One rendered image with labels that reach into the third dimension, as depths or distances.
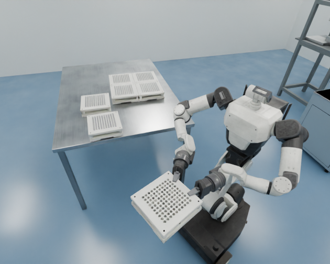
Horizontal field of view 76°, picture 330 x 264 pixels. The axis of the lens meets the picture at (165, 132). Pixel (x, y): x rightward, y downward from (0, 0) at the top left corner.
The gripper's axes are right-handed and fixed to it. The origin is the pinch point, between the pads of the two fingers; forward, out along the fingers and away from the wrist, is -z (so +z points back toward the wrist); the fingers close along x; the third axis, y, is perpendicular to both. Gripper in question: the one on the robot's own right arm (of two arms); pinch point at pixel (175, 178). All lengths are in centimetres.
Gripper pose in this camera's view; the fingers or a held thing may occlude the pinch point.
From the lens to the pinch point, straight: 112.6
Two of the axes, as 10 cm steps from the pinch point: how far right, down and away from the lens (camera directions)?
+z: 2.9, -5.9, 7.5
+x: -0.4, 7.8, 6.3
